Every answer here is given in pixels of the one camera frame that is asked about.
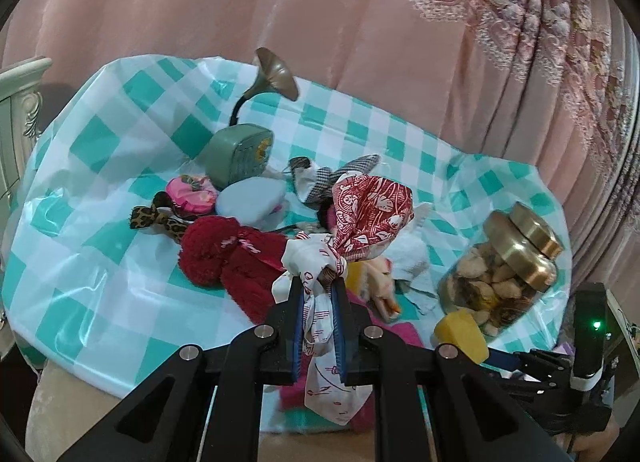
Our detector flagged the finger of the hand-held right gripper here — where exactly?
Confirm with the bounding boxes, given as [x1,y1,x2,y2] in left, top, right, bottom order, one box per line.
[487,348,573,379]

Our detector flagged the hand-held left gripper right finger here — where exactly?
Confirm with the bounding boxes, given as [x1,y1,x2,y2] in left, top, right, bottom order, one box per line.
[331,277,573,462]

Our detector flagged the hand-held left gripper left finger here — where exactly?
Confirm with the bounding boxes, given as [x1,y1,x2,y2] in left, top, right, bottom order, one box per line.
[55,276,307,462]

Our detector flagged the yellow sponge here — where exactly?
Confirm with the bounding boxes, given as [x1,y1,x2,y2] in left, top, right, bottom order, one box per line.
[433,309,490,365]

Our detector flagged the white printed scarf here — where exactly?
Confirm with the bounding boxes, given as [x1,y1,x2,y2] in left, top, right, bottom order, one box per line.
[271,232,373,425]

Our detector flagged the leopard print scrunchie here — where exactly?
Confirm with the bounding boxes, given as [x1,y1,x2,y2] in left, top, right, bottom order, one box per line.
[130,191,190,244]

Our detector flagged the person's right forearm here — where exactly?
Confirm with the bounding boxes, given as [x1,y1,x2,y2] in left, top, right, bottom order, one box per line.
[570,412,631,462]

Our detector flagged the pink plush toy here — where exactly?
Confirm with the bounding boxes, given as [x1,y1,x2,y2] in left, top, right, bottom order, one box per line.
[350,257,403,320]

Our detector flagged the white fluffy cloth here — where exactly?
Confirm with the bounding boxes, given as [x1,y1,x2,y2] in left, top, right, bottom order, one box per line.
[385,202,441,315]

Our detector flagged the red knitted hat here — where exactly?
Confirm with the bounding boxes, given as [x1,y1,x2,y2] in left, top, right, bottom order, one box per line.
[179,215,296,324]

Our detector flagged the glass jar with gold lid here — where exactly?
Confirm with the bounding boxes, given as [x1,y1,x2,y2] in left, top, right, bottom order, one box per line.
[437,202,565,340]

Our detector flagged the red patterned scarf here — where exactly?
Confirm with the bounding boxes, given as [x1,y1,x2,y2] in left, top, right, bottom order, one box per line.
[330,173,416,263]

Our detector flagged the light blue pouch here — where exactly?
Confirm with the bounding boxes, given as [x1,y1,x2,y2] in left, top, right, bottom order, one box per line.
[215,176,287,218]

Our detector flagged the houndstooth cloth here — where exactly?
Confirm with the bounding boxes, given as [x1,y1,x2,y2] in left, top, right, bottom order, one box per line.
[289,153,382,204]

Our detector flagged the pink coin purse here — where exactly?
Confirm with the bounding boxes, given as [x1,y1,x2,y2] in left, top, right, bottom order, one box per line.
[165,175,218,217]

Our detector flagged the green radio with brass horn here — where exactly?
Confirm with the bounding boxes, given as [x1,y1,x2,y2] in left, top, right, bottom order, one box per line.
[200,47,300,189]

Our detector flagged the teal checked tablecloth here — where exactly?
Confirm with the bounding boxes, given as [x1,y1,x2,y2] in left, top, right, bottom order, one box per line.
[0,55,573,435]

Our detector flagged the pink lace-trimmed curtain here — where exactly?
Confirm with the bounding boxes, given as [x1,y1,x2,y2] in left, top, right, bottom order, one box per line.
[0,0,640,303]

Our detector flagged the white carved nightstand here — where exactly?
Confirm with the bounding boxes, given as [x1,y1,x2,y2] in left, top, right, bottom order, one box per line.
[0,56,53,203]

